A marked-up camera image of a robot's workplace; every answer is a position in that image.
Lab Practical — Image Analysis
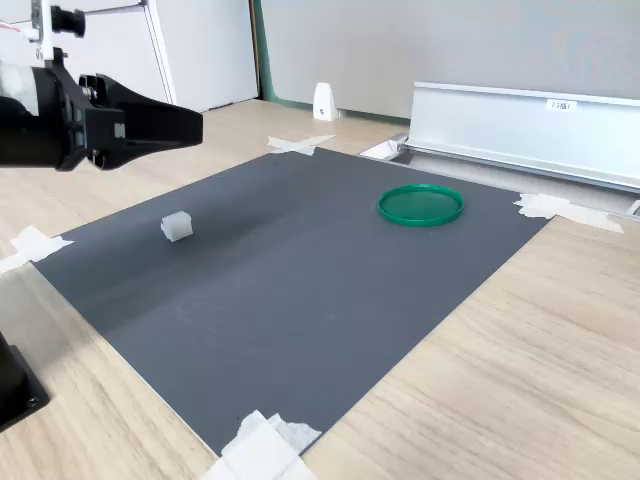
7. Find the small white plastic terminal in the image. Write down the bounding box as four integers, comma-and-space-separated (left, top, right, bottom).
159, 210, 194, 244

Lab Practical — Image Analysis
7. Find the round green lid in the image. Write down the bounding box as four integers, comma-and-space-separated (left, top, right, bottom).
377, 183, 465, 229

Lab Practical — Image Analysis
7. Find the white tape cross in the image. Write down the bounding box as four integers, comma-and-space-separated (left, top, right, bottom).
266, 133, 337, 157
199, 409, 324, 480
0, 224, 75, 275
513, 192, 626, 235

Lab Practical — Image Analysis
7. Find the dark grey mat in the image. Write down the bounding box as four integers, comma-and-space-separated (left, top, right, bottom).
32, 146, 554, 457

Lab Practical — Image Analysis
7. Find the white gripper camera box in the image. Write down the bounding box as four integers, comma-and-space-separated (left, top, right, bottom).
27, 0, 87, 64

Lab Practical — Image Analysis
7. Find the small white bracket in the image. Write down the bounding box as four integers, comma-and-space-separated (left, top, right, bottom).
312, 82, 342, 122

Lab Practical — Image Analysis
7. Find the silver cable duct lid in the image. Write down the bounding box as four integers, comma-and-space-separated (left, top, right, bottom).
403, 81, 640, 194

